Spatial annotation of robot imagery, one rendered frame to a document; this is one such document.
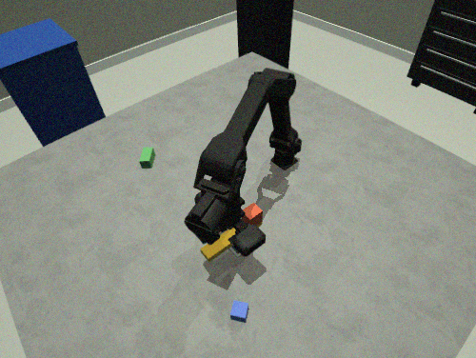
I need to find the yellow bar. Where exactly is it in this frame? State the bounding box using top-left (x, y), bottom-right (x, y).
top-left (200, 203), bottom-right (263, 261)

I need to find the blue cube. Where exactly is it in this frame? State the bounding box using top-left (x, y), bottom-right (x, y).
top-left (230, 300), bottom-right (248, 323)

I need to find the small green block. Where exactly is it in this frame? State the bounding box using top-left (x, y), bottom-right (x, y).
top-left (139, 147), bottom-right (155, 169)

